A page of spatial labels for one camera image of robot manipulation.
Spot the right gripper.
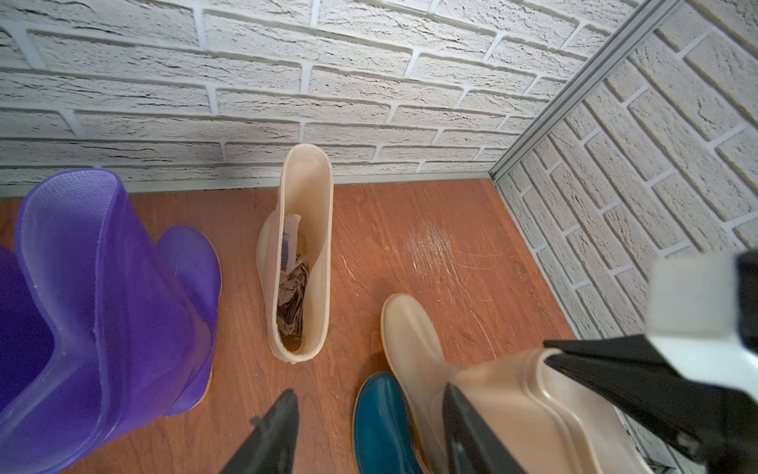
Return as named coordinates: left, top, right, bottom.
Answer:
left=543, top=250, right=757, bottom=473

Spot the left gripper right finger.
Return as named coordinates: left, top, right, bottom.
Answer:
left=442, top=383, right=526, bottom=474

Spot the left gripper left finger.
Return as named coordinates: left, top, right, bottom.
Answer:
left=221, top=389, right=300, bottom=474

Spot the beige rain boot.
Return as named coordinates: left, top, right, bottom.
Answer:
left=257, top=144, right=334, bottom=365
left=381, top=293, right=650, bottom=473

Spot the teal rain boot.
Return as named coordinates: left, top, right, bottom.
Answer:
left=353, top=372, right=422, bottom=474

